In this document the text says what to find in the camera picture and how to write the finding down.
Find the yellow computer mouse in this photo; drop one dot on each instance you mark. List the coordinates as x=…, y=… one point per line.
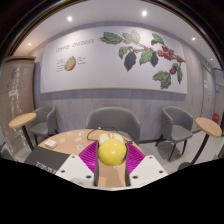
x=112, y=151

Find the small white box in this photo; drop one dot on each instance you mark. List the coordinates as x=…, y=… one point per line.
x=50, y=143

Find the brown wall board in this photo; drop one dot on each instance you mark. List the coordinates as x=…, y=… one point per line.
x=15, y=96

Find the ceiling lights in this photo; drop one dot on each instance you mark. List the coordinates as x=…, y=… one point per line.
x=144, y=13

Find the white plant wall mural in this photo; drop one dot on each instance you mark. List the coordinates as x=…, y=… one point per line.
x=93, y=66

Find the grey armchair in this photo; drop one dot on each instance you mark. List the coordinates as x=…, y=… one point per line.
x=113, y=118
x=178, y=125
x=45, y=121
x=7, y=154

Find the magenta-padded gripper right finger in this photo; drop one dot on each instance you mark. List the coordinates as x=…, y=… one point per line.
x=148, y=168

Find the grey door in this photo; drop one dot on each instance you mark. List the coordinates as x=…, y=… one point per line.
x=207, y=93

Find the blue framed wall notice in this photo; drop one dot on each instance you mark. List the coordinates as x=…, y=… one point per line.
x=220, y=80

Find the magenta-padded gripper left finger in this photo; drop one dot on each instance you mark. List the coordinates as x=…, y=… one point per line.
x=75, y=168

